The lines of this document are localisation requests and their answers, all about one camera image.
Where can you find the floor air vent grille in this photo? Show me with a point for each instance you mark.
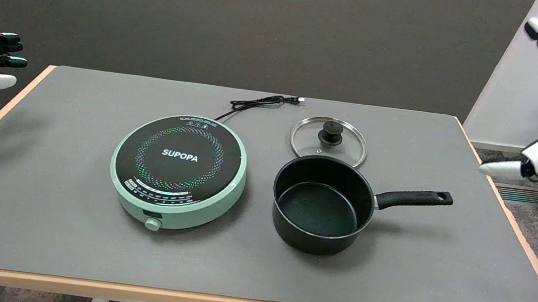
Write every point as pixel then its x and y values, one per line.
pixel 522 195

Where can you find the glass lid with black knob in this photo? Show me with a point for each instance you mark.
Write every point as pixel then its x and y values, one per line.
pixel 345 149

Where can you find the green round induction cooker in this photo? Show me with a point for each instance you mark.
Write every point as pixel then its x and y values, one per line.
pixel 178 171

